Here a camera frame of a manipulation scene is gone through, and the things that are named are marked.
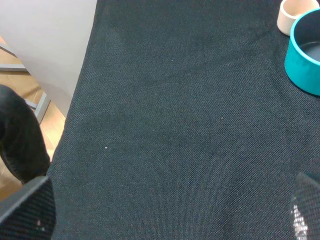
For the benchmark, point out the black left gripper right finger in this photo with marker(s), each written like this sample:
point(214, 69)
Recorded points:
point(305, 207)

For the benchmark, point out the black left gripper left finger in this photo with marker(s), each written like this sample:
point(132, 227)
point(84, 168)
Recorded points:
point(30, 213)

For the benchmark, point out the teal saucepan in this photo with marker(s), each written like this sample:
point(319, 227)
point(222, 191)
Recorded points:
point(302, 60)

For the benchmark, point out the black table cloth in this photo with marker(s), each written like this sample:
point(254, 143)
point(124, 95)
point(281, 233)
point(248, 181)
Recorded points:
point(183, 126)

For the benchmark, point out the beige ceramic cup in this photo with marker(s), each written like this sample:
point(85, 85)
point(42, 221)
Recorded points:
point(290, 10)

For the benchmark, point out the grey metal table frame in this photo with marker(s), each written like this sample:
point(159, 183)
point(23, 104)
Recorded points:
point(15, 75)

